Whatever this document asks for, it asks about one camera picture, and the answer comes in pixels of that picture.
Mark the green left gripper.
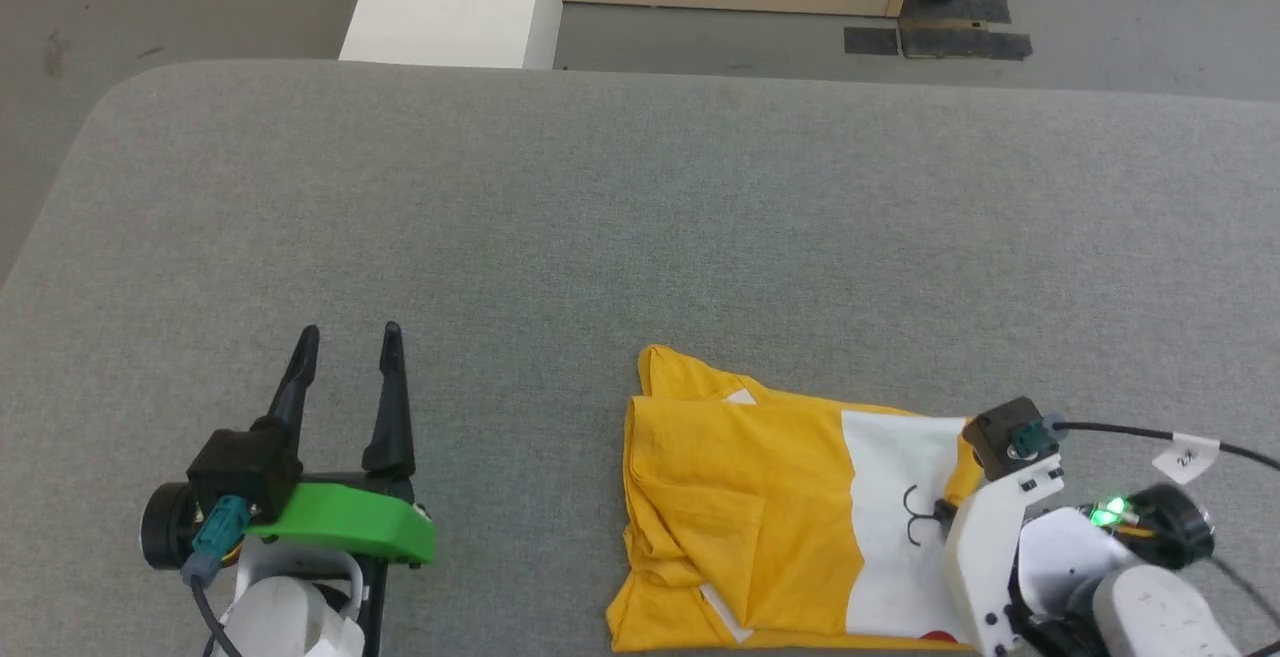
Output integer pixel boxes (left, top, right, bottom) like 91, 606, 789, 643
244, 321, 439, 569

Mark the yellow cat print T-shirt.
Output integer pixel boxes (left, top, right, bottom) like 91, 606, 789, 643
606, 343, 987, 654

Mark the small black floor tape patch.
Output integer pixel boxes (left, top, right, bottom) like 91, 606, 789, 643
843, 26, 900, 57

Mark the white rectangular box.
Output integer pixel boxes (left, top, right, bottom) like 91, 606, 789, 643
339, 0, 564, 71

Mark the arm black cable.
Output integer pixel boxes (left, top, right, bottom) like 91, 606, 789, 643
1010, 415, 1280, 472
179, 495, 251, 657

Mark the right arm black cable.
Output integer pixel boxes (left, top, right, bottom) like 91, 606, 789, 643
1010, 415, 1280, 472

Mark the white paper cable tag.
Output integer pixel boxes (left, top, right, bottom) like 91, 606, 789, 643
1151, 433, 1222, 485

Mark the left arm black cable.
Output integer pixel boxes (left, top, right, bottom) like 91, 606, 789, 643
179, 495, 251, 657

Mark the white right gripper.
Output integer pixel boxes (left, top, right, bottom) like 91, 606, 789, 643
933, 456, 1067, 655

